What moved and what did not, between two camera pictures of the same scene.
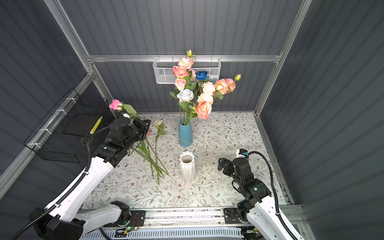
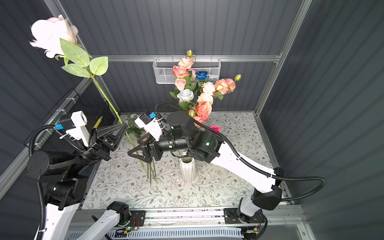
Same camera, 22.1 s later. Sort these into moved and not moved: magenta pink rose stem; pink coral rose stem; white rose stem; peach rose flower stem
Moved: magenta pink rose stem
Not moved: peach rose flower stem; white rose stem; pink coral rose stem
